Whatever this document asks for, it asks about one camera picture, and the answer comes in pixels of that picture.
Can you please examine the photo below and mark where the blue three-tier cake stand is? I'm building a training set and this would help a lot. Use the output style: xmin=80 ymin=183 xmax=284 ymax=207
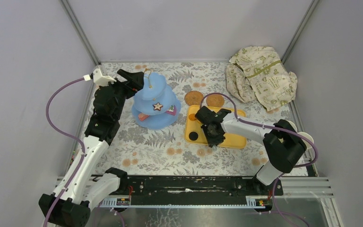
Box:
xmin=131 ymin=69 xmax=181 ymax=130

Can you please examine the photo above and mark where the green paper cup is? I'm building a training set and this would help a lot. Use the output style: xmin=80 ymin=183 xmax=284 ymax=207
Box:
xmin=286 ymin=120 xmax=298 ymax=132

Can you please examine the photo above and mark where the orange round cookie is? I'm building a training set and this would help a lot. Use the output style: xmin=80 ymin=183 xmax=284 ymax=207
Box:
xmin=188 ymin=113 xmax=197 ymax=121

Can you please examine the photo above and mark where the printed cloth bag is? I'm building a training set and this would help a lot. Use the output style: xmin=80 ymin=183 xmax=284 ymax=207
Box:
xmin=225 ymin=46 xmax=298 ymax=112

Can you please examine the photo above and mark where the woven rattan coaster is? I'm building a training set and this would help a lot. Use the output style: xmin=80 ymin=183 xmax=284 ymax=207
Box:
xmin=206 ymin=94 xmax=225 ymax=107
xmin=184 ymin=91 xmax=204 ymax=106

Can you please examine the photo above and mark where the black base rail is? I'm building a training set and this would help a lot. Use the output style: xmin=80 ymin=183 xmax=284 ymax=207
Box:
xmin=113 ymin=175 xmax=283 ymax=196

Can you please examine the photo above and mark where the purple cake slice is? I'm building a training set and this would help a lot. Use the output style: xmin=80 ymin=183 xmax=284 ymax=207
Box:
xmin=165 ymin=105 xmax=177 ymax=116

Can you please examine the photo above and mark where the yellow serving tray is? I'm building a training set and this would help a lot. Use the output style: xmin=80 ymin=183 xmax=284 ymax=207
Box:
xmin=184 ymin=105 xmax=246 ymax=149

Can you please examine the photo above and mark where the pink cake slice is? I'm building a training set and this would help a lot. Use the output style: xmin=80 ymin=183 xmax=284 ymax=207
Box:
xmin=138 ymin=113 xmax=150 ymax=122

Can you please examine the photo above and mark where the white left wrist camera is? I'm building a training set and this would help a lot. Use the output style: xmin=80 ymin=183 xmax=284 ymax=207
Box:
xmin=82 ymin=67 xmax=117 ymax=87

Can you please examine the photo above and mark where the star shaped cookie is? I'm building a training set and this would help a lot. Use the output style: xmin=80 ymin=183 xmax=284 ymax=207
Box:
xmin=153 ymin=102 xmax=163 ymax=111

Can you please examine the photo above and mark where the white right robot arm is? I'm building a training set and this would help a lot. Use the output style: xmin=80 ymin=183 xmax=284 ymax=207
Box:
xmin=195 ymin=106 xmax=309 ymax=195

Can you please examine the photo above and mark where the pink paper cup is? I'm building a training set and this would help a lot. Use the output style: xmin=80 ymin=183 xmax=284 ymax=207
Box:
xmin=298 ymin=132 xmax=314 ymax=150

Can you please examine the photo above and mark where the floral tablecloth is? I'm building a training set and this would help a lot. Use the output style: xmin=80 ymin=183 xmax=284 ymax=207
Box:
xmin=72 ymin=62 xmax=309 ymax=177

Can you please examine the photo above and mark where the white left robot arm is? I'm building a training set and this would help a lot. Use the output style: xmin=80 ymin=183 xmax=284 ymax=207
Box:
xmin=38 ymin=65 xmax=145 ymax=227

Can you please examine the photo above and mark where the black round cookie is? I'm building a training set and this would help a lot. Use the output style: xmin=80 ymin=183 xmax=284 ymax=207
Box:
xmin=189 ymin=131 xmax=199 ymax=141

